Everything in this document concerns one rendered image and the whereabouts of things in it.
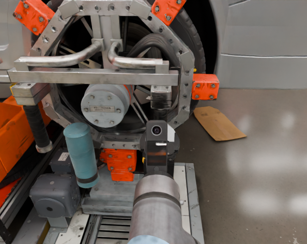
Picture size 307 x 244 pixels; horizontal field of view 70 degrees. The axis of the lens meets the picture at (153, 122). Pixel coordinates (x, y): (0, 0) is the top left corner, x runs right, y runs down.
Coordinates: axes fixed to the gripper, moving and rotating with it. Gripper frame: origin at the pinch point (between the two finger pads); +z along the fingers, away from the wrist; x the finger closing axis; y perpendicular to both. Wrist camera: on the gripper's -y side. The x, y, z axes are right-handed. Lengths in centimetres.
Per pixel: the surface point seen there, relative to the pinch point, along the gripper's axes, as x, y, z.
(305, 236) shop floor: 79, 83, 19
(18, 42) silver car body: -63, -11, 44
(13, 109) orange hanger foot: -62, 12, 27
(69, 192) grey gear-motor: -39, 44, 11
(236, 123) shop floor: 71, 84, 131
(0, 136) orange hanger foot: -60, 16, 13
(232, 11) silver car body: 26, -23, 44
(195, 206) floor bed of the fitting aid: 21, 75, 29
